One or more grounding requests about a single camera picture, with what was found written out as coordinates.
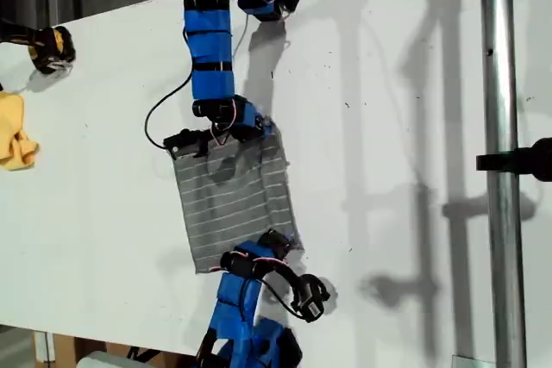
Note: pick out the grey white-striped towel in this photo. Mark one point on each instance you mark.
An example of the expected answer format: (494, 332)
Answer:
(241, 204)

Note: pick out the brown cardboard box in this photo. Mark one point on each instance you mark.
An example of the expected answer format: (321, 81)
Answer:
(112, 348)

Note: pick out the yellow black power tool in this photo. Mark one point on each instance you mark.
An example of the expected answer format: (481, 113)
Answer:
(49, 51)

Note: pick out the black clamp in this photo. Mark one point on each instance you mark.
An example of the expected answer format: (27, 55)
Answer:
(517, 161)

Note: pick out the white plastic container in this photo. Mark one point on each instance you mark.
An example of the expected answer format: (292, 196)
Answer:
(103, 360)

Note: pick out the white table leg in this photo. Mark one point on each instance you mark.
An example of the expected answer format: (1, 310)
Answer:
(44, 346)

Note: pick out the yellow cloth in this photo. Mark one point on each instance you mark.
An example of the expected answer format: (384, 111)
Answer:
(15, 135)

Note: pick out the steel post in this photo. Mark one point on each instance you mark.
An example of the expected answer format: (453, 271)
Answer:
(500, 83)

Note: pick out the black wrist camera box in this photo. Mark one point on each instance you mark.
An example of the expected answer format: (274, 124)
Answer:
(179, 144)
(312, 299)

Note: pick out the black camera stalk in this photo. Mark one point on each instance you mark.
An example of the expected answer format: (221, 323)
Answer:
(202, 144)
(290, 276)

